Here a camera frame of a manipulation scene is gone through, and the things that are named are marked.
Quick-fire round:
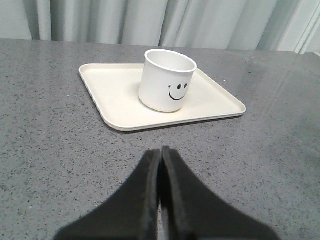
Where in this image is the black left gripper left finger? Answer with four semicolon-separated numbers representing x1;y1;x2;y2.
54;149;161;240

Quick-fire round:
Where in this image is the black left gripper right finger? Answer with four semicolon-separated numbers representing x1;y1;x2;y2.
161;146;279;240

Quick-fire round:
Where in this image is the white smiley face mug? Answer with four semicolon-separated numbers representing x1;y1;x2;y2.
139;49;198;113

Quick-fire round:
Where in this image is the cream rectangular plastic tray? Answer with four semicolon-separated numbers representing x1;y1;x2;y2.
79;63;247;132

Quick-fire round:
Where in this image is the pale grey-green curtain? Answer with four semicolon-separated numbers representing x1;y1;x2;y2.
0;0;320;54

